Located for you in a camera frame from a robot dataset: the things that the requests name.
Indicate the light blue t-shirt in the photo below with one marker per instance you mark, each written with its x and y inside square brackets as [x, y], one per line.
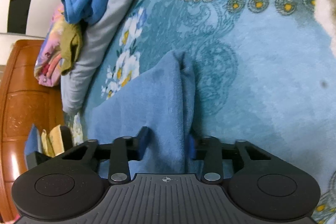
[161, 99]

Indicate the bright blue garment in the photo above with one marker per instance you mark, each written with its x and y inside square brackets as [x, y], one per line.
[91, 11]

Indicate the folded pink cartoon blanket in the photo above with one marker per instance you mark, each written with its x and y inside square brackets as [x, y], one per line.
[47, 66]

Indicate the grey floral quilt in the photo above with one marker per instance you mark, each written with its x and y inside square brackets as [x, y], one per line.
[96, 40]

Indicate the olive green garment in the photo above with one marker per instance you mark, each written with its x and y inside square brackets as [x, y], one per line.
[71, 42]

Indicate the teal floral bed sheet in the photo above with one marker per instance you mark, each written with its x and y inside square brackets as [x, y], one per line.
[264, 72]

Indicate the wooden headboard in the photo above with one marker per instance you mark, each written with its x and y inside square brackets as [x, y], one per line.
[24, 103]

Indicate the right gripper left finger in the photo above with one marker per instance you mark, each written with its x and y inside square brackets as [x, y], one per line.
[126, 149]

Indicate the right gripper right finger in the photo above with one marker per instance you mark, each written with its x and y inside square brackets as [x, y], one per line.
[207, 149]

